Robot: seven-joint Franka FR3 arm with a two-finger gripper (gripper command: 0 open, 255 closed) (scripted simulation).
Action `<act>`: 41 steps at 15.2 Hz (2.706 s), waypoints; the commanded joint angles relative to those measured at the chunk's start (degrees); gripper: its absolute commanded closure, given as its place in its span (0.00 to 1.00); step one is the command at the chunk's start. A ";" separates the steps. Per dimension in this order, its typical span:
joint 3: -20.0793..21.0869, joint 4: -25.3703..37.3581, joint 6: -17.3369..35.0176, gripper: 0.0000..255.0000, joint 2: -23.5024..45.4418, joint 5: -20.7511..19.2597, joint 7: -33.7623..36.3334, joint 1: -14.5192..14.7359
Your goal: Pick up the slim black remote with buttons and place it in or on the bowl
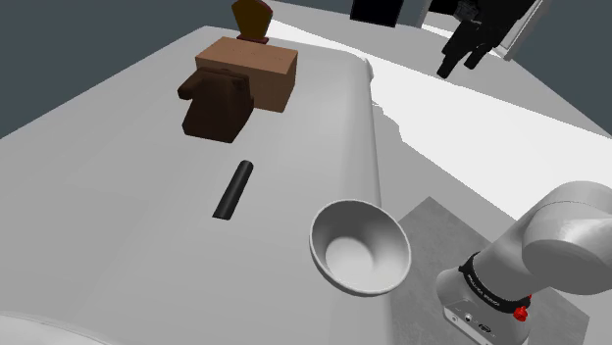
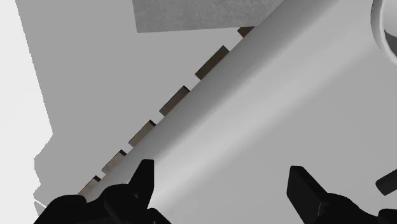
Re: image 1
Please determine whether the dark brown blocky figure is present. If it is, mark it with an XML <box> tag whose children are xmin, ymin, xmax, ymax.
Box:
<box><xmin>177</xmin><ymin>67</ymin><xmax>256</xmax><ymax>144</ymax></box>

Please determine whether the brown figure on red base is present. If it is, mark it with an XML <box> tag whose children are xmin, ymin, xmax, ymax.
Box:
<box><xmin>230</xmin><ymin>0</ymin><xmax>275</xmax><ymax>46</ymax></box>

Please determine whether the light brown box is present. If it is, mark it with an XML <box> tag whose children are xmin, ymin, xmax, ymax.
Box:
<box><xmin>194</xmin><ymin>35</ymin><xmax>299</xmax><ymax>115</ymax></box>

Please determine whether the black cylinder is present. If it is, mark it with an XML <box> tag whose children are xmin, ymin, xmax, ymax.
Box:
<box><xmin>212</xmin><ymin>160</ymin><xmax>255</xmax><ymax>222</ymax></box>

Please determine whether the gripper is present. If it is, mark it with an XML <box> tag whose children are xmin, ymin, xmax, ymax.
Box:
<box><xmin>436</xmin><ymin>0</ymin><xmax>504</xmax><ymax>80</ymax></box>

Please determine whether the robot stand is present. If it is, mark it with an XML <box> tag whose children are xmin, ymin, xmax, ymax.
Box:
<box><xmin>389</xmin><ymin>195</ymin><xmax>590</xmax><ymax>345</ymax></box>

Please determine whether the white bowl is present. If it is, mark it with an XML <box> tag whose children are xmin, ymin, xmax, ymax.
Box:
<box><xmin>308</xmin><ymin>198</ymin><xmax>413</xmax><ymax>298</ymax></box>

